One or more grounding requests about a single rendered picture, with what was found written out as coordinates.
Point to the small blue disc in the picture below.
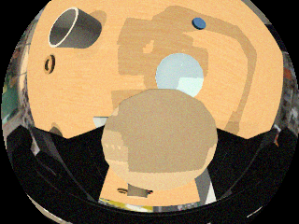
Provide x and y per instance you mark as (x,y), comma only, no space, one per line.
(198,23)

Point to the brown ring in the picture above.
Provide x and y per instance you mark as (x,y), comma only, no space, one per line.
(48,70)
(122,190)

